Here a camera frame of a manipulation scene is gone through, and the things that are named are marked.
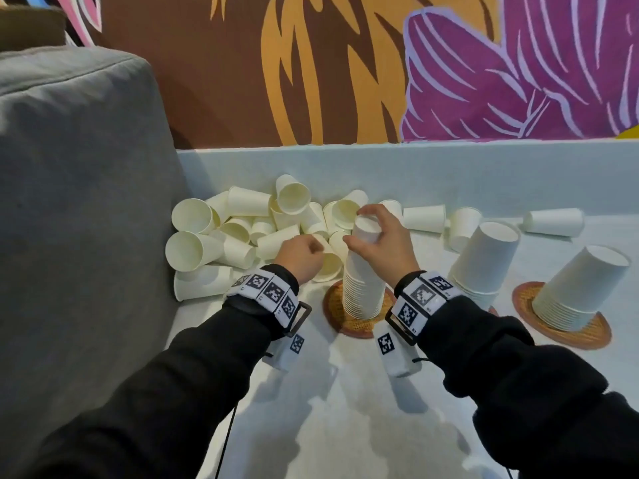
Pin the brown cushion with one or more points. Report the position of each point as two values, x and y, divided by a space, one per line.
30 27

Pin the nested stack of paper cups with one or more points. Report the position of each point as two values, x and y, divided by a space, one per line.
362 289
579 289
484 264

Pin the person's left forearm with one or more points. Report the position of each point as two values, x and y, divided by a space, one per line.
174 404

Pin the round woven coaster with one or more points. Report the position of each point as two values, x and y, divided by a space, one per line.
493 311
349 326
589 336

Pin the person's right hand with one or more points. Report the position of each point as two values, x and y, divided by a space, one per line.
392 254

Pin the person's right forearm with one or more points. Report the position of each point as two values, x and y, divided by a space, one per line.
524 394

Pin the grey sofa cushion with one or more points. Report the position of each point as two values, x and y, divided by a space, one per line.
75 194

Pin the pile of paper cups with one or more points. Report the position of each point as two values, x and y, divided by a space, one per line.
239 244

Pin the white marker wristband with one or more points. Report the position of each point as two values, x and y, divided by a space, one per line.
424 299
264 291

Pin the single white paper cup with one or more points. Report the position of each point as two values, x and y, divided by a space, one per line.
554 223

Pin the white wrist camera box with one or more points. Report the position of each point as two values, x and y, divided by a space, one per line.
397 351
284 351

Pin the person's left hand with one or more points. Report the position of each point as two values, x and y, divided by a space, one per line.
302 256

